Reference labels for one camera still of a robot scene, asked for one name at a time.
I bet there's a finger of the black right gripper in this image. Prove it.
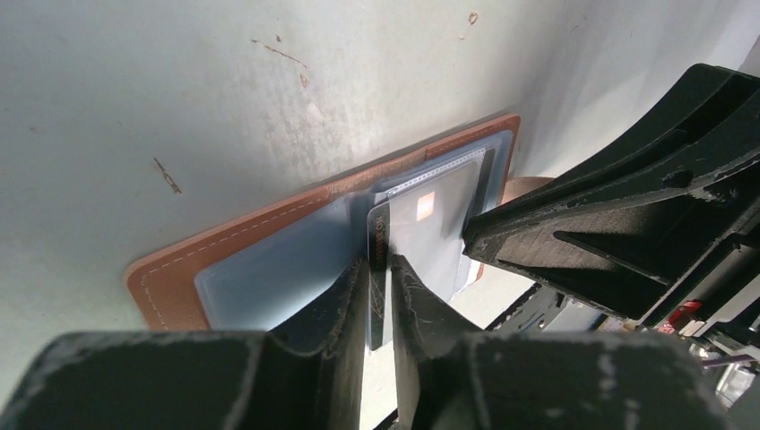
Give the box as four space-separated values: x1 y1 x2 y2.
463 64 759 323

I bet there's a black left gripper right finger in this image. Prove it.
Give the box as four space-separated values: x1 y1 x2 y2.
389 255 730 429

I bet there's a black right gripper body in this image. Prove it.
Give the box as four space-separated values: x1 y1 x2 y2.
641 236 759 362

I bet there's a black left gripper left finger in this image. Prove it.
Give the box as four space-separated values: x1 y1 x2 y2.
1 257 369 429

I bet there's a tan leather card holder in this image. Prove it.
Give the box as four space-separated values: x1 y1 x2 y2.
125 115 520 331

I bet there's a black credit card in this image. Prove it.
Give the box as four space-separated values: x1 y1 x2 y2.
366 147 497 351

